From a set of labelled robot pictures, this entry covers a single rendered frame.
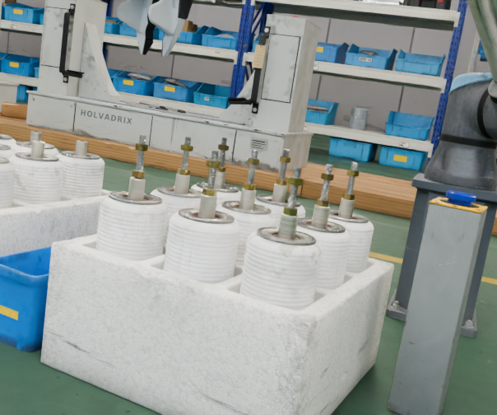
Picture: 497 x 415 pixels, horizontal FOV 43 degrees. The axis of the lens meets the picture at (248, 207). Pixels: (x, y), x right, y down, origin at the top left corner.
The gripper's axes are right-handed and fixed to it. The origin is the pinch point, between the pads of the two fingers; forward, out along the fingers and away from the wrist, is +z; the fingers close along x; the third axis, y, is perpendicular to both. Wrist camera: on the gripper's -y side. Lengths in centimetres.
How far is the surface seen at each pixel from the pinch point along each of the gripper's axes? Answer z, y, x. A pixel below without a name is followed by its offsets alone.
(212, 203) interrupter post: 19.3, -0.5, 12.6
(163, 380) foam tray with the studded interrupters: 41.7, 6.6, 14.1
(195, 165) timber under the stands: 41, -166, -128
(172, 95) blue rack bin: 17, -386, -349
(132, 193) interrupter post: 20.4, 1.9, 0.3
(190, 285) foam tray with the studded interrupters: 28.5, 6.0, 15.9
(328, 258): 24.9, -11.5, 25.2
